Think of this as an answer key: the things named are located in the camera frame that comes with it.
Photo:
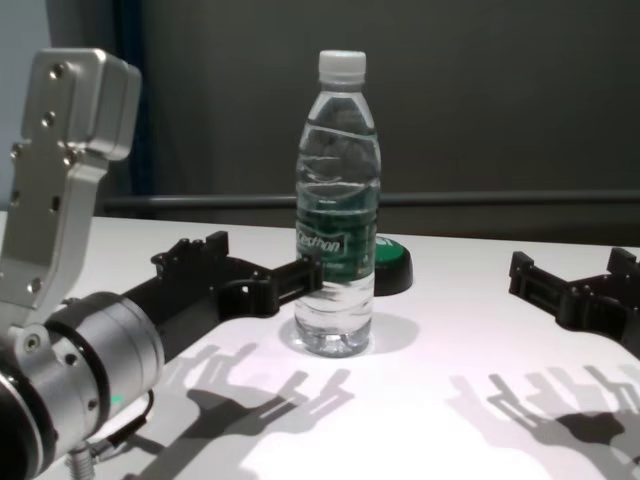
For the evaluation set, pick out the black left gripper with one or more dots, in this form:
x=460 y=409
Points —
x=185 y=295

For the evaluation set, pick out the dark blue vertical post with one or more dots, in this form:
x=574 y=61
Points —
x=137 y=175

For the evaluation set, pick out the clear water bottle green label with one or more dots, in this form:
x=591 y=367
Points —
x=335 y=300

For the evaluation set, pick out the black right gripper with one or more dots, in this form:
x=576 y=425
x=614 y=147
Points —
x=605 y=305

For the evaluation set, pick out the thin grey horizontal rail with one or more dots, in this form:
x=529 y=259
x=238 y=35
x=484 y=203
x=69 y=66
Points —
x=200 y=203

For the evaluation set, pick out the green YES button black base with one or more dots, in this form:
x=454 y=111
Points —
x=397 y=270

